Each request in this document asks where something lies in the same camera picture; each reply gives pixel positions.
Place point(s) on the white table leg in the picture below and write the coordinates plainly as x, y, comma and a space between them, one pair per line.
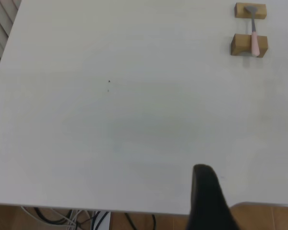
105, 220

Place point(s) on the white slatted panel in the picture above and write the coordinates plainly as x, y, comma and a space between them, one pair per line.
0, 28

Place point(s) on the wooden arch block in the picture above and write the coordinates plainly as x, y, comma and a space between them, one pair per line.
241, 44
240, 10

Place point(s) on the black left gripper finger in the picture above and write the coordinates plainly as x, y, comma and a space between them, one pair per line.
208, 203

